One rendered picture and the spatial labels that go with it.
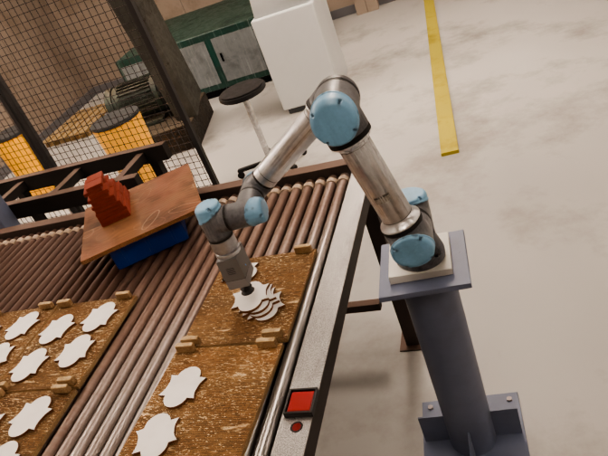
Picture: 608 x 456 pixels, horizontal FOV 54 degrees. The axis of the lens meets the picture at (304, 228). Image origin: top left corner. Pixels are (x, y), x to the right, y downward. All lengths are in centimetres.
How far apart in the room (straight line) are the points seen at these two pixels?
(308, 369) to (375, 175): 53
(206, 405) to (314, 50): 441
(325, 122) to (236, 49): 570
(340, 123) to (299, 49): 428
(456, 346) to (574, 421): 67
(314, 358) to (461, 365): 63
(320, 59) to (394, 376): 357
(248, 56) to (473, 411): 550
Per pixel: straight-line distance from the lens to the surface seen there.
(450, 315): 192
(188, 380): 171
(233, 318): 184
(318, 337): 167
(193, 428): 159
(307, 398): 151
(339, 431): 265
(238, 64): 714
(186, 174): 267
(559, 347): 275
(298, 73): 574
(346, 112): 139
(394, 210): 155
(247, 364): 166
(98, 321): 217
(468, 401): 220
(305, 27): 560
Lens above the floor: 199
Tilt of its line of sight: 30 degrees down
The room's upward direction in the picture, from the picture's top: 22 degrees counter-clockwise
